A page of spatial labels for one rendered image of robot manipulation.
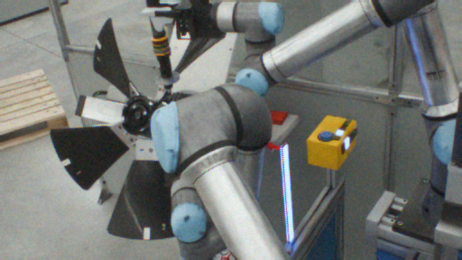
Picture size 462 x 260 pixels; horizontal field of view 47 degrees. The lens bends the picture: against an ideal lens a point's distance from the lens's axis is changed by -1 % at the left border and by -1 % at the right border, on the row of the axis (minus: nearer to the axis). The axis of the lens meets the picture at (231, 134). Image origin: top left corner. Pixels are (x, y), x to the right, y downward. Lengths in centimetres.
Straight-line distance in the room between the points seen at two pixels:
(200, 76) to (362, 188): 88
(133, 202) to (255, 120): 68
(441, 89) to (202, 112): 64
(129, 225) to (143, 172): 15
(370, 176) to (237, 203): 140
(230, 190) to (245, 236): 8
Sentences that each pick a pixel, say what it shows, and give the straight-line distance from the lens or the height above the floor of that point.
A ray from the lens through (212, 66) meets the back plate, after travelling 182.
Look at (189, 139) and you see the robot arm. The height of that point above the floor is 147.
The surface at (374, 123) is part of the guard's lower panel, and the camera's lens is 212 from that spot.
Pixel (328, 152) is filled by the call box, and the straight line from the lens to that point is 163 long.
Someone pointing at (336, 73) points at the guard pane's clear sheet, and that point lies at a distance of 209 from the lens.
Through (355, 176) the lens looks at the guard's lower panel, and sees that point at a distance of 229.
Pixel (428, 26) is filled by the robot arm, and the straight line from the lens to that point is 130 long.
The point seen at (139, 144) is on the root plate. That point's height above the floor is 114.
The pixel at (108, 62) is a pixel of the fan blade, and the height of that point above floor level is 130.
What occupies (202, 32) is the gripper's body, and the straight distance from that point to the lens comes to 138.
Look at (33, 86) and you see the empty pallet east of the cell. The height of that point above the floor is 14.
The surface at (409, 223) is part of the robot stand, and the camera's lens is 140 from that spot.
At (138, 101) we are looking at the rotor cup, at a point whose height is 125.
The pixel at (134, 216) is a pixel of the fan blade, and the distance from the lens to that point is 158.
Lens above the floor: 195
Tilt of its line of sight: 31 degrees down
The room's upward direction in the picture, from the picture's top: 7 degrees counter-clockwise
